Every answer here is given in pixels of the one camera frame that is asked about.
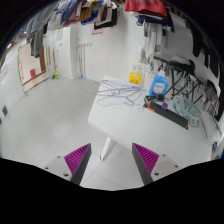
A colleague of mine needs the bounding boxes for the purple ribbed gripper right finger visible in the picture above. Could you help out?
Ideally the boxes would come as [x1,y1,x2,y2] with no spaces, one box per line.
[132,143,159,185]

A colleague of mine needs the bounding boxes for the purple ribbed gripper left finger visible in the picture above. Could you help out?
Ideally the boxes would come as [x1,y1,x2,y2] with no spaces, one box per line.
[64,143,92,185]

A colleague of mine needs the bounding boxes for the purple charger plug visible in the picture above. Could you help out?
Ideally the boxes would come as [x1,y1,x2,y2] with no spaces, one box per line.
[161,102,168,110]

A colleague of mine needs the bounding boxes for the black orange power strip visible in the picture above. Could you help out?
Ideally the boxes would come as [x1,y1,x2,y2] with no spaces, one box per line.
[144,101,189,129]

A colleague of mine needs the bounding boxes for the white table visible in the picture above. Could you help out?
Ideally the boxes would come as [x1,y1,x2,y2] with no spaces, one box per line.
[88,76,211,167]

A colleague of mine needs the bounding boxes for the pile of teal hangers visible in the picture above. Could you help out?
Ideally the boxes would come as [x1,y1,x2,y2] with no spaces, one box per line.
[173,96,201,127]

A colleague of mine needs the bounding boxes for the blue detergent bottle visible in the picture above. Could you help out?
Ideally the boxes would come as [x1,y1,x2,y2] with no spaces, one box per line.
[149,70,168,96]

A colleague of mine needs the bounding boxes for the pile of purple hangers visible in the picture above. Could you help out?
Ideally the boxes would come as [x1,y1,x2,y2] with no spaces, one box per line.
[95,79,146,107]

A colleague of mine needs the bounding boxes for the yellow wet floor sign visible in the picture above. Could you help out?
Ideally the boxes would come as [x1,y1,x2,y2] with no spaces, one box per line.
[129,72,141,84]

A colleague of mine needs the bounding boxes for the black clothes rack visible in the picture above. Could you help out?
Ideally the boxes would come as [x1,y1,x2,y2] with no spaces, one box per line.
[154,56,203,104]

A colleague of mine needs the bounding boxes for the yellow broom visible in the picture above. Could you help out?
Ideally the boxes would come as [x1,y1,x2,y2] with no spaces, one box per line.
[53,49,59,79]

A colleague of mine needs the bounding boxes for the row of hanging clothes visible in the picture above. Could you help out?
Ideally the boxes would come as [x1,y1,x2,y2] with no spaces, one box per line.
[25,0,118,38]

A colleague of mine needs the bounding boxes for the red hanging garment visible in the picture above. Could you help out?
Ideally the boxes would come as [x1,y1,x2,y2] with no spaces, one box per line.
[124,0,167,18]

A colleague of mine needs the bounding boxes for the black cable bundle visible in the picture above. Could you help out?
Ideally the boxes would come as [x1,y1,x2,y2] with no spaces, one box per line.
[143,93,166,104]

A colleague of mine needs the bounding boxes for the white mop handles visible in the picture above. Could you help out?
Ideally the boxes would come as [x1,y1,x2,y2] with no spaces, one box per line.
[77,44,86,78]

